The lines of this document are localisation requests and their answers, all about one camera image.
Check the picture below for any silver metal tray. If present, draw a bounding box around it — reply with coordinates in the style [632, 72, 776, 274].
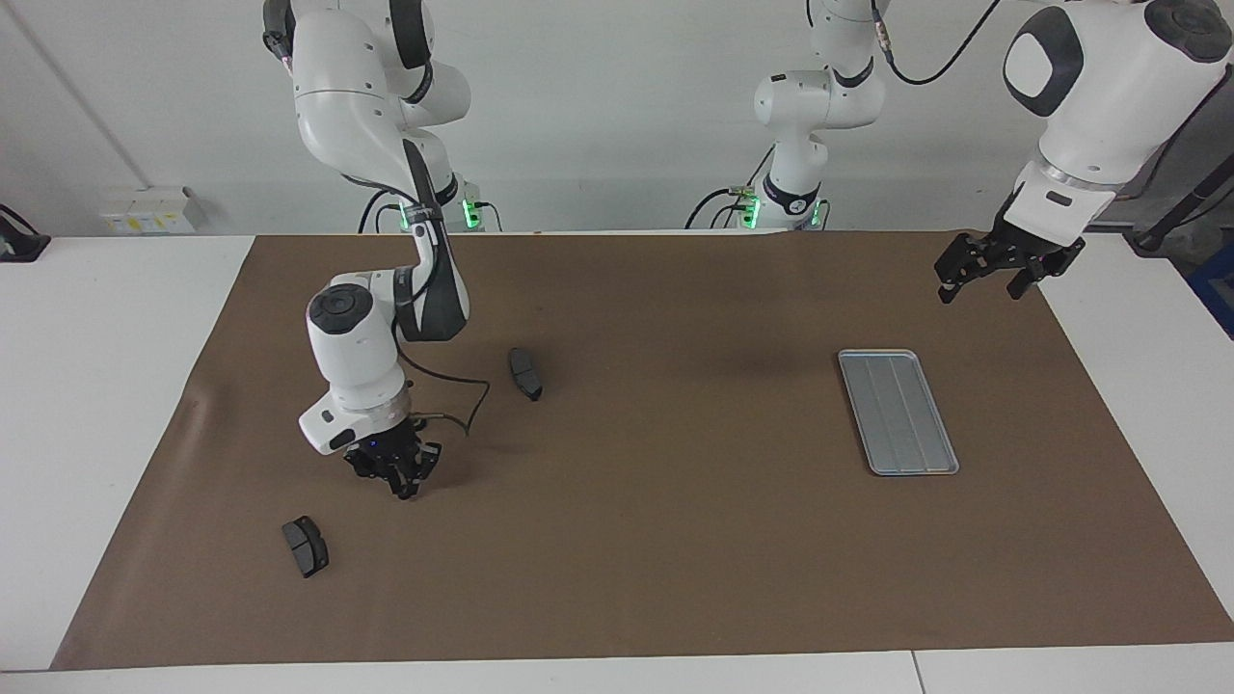
[837, 349, 961, 477]

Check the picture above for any white wall socket box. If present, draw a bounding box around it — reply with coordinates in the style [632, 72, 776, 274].
[101, 186, 207, 235]

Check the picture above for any dark grey brake pad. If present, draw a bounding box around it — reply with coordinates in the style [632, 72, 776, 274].
[508, 347, 544, 403]
[282, 516, 331, 579]

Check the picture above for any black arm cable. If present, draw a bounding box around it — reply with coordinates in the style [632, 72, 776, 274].
[337, 135, 493, 437]
[868, 0, 1234, 199]

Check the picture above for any black stand pole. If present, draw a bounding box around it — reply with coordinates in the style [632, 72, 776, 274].
[1126, 154, 1234, 256]

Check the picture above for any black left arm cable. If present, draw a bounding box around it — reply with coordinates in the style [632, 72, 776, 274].
[868, 0, 1234, 199]

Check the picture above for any brown paper table mat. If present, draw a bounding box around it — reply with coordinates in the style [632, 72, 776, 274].
[50, 229, 1234, 671]

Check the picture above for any black clamp object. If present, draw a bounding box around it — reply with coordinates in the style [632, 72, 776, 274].
[0, 204, 51, 263]

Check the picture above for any blue crate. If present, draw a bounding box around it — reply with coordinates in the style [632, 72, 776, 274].
[1186, 241, 1234, 338]

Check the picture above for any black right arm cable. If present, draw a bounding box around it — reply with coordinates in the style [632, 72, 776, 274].
[337, 135, 493, 437]

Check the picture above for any black base cable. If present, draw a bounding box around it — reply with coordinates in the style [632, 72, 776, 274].
[685, 145, 777, 230]
[358, 187, 402, 234]

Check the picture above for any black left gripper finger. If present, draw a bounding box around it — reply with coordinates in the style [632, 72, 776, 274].
[933, 231, 1009, 306]
[1006, 240, 1086, 301]

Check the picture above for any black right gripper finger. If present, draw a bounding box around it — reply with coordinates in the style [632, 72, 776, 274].
[404, 443, 443, 501]
[345, 451, 405, 500]

